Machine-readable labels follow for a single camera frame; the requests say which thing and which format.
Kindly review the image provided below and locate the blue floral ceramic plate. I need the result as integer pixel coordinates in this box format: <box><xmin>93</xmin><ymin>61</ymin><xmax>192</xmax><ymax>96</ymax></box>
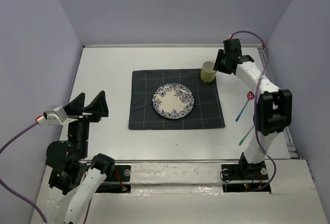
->
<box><xmin>152</xmin><ymin>83</ymin><xmax>194</xmax><ymax>119</ymax></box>

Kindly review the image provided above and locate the iridescent spoon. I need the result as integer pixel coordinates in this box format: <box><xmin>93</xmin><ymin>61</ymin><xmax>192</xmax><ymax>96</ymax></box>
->
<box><xmin>235</xmin><ymin>91</ymin><xmax>255</xmax><ymax>122</ymax></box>

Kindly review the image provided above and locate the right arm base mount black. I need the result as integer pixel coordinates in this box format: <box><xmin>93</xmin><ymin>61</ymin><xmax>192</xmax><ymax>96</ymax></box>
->
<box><xmin>220</xmin><ymin>162</ymin><xmax>271</xmax><ymax>193</ymax></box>

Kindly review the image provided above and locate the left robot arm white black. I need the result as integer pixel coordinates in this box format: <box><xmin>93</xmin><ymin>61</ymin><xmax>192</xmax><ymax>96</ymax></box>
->
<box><xmin>43</xmin><ymin>91</ymin><xmax>115</xmax><ymax>223</ymax></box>

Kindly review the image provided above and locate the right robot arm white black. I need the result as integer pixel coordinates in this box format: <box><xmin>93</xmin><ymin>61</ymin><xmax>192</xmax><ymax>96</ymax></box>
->
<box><xmin>214</xmin><ymin>39</ymin><xmax>292</xmax><ymax>182</ymax></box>

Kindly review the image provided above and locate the dark grey checked cloth placemat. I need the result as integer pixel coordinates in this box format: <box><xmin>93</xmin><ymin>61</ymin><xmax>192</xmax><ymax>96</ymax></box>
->
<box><xmin>128</xmin><ymin>68</ymin><xmax>225</xmax><ymax>130</ymax></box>

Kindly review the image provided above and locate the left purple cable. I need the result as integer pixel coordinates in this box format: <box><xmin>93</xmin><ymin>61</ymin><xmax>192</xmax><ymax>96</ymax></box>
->
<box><xmin>0</xmin><ymin>120</ymin><xmax>92</xmax><ymax>224</ymax></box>

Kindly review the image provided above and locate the iridescent fork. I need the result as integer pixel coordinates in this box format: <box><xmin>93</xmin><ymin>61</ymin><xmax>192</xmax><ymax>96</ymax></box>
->
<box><xmin>238</xmin><ymin>126</ymin><xmax>254</xmax><ymax>146</ymax></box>

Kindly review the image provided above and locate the pale yellow mug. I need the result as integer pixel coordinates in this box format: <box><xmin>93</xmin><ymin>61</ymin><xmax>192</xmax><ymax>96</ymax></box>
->
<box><xmin>200</xmin><ymin>60</ymin><xmax>216</xmax><ymax>83</ymax></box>

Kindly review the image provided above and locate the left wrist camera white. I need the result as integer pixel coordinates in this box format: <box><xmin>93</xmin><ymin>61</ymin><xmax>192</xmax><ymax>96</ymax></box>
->
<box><xmin>35</xmin><ymin>106</ymin><xmax>78</xmax><ymax>126</ymax></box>

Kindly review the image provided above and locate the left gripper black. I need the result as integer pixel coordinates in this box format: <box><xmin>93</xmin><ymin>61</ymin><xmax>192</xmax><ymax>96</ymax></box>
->
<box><xmin>65</xmin><ymin>89</ymin><xmax>110</xmax><ymax>157</ymax></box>

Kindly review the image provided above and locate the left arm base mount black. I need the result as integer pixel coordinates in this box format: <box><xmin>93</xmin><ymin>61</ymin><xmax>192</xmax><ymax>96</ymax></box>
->
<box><xmin>96</xmin><ymin>164</ymin><xmax>131</xmax><ymax>194</ymax></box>

